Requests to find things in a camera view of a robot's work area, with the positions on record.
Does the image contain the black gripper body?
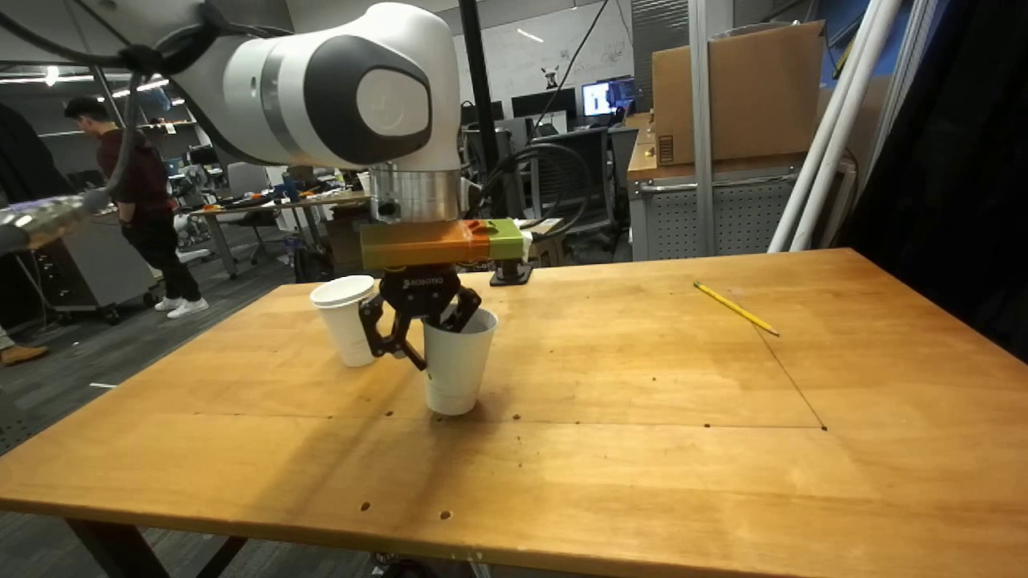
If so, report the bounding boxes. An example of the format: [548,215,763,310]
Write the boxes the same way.
[375,263,474,317]

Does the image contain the white foam cup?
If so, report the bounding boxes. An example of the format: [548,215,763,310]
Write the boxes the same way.
[310,273,386,373]
[422,306,500,419]

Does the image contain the black vertical pole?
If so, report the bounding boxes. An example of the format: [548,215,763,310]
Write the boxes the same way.
[455,0,507,219]

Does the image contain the grey perforated cabinet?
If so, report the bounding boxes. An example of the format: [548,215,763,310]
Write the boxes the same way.
[628,171,811,263]

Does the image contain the lit computer monitor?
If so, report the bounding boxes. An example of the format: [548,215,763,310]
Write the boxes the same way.
[575,73,641,121]

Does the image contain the person in dark red shirt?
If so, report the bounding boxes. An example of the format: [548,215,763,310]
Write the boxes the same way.
[61,94,211,324]

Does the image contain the yellow pencil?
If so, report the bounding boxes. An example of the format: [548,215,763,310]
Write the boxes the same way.
[692,278,785,339]

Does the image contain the grey metal column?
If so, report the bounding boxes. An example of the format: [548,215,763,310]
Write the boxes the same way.
[684,0,721,260]

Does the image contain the grey equipment cart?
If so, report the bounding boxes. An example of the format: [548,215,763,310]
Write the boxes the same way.
[0,188,167,328]

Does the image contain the large cardboard box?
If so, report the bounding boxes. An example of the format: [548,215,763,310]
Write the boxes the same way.
[648,18,829,171]

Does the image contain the black table leg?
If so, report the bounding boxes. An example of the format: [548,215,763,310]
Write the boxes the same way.
[64,516,251,578]

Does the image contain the white leaning poles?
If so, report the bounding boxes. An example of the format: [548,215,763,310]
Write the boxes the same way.
[764,0,947,257]

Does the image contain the black curtain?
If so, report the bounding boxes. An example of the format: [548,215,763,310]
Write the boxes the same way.
[833,0,1028,364]

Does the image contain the orange green wrist camera box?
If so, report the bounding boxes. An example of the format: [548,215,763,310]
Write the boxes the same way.
[356,215,537,288]

